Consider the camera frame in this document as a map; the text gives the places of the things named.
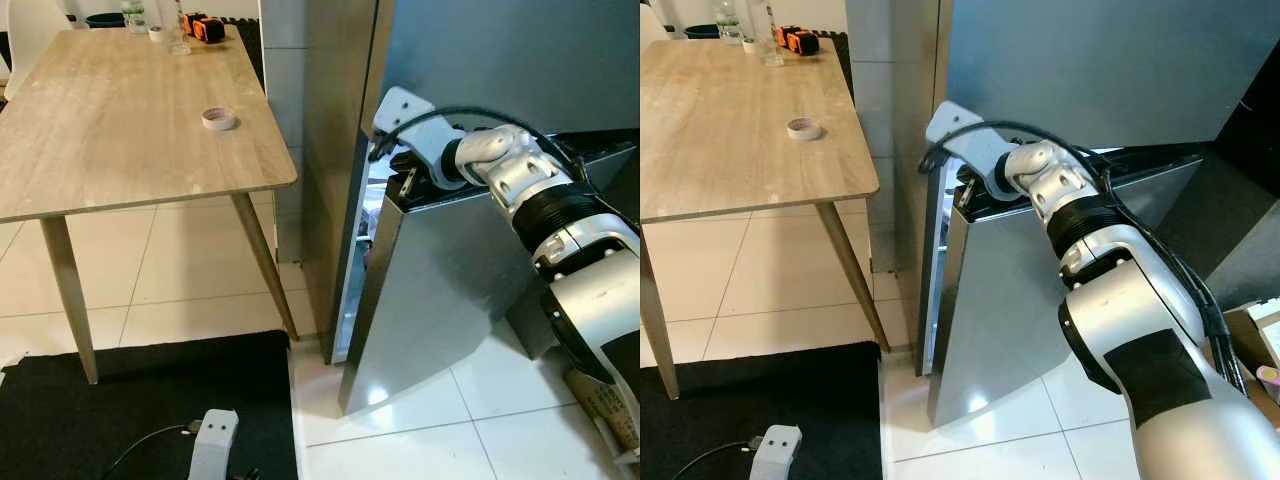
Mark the silver fridge door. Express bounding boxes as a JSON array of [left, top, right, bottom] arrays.
[[338, 140, 641, 416], [925, 150, 1206, 429]]

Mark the orange black device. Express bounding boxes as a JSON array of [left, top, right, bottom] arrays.
[[775, 26, 821, 57], [183, 13, 227, 45]]

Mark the light wooden table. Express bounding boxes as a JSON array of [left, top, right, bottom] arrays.
[[0, 27, 299, 386], [640, 38, 891, 401]]

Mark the clear empty bottle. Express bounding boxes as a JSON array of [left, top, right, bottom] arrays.
[[167, 0, 193, 57], [755, 0, 786, 68]]

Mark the white chair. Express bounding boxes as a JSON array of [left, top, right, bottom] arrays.
[[0, 0, 73, 101], [640, 0, 693, 43]]

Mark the black floor mat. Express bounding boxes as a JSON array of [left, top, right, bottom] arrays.
[[640, 342, 884, 480], [0, 330, 299, 480]]

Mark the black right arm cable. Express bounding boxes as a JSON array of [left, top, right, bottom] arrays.
[[368, 104, 586, 183], [918, 120, 1249, 393]]

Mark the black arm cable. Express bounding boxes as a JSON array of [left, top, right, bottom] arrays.
[[368, 104, 586, 183], [918, 120, 1249, 393], [672, 438, 766, 480], [100, 422, 206, 480]]

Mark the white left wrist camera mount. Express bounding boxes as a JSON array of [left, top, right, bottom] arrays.
[[750, 425, 804, 480], [188, 408, 240, 480]]

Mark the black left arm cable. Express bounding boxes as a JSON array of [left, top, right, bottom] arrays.
[[672, 438, 766, 480], [100, 422, 206, 480]]

